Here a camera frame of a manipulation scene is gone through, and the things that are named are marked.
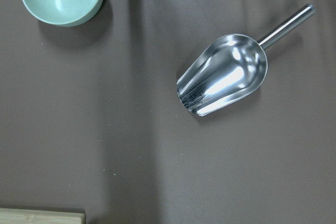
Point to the steel scoop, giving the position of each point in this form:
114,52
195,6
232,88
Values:
231,68

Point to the bamboo cutting board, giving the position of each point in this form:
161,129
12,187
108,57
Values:
39,216

